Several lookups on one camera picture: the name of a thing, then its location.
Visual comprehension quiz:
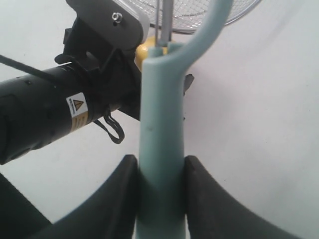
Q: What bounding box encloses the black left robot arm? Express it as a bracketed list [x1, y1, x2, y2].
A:
[0, 50, 141, 164]

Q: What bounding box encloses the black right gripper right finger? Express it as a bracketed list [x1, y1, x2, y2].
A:
[184, 156, 296, 239]

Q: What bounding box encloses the teal vegetable peeler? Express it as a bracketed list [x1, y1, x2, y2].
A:
[136, 0, 233, 239]

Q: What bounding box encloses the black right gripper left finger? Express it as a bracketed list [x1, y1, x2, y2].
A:
[31, 155, 139, 239]

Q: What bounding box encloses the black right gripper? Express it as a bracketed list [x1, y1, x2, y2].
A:
[0, 175, 52, 239]

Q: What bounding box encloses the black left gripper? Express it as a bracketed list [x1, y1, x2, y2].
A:
[87, 49, 194, 122]

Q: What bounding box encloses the yellow lemon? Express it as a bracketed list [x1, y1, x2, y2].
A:
[135, 35, 167, 72]

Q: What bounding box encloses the oval wire mesh basket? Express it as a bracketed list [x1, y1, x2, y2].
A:
[127, 0, 261, 34]

